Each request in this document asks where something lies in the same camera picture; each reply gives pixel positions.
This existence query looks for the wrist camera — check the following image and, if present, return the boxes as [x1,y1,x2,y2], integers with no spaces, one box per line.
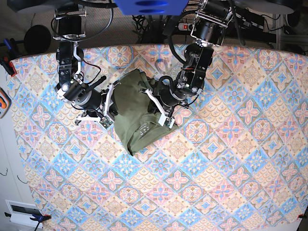
[158,115,175,128]
[99,117,113,129]

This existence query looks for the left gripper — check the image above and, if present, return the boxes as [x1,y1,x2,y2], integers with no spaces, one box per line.
[139,76,190,117]

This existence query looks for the blue clamp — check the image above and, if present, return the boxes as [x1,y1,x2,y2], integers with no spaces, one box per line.
[30,214,51,223]

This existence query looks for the white power strip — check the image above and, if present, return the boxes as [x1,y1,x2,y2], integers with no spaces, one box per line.
[178,23,194,31]

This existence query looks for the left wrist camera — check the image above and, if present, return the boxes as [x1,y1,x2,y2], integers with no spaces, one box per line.
[158,115,175,128]

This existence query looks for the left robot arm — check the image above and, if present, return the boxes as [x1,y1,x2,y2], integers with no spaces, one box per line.
[148,0,236,119]

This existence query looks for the red black clamp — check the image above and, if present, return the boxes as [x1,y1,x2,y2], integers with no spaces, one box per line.
[0,38,18,77]

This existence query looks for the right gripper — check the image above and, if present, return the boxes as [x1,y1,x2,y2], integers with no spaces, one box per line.
[72,81,120,125]

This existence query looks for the green t-shirt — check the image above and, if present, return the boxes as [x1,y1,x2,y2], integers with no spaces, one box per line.
[113,69,179,155]

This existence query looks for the patterned tablecloth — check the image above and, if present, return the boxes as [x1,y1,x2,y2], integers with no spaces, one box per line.
[6,46,308,231]

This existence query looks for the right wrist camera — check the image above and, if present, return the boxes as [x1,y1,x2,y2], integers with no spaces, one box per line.
[99,117,113,129]

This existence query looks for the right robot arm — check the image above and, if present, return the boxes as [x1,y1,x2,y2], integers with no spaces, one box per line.
[51,0,120,128]

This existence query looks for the tangled black cables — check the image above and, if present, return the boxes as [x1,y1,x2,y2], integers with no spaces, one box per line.
[131,14,179,44]

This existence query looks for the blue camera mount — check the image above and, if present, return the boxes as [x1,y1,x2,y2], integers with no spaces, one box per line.
[114,0,188,15]

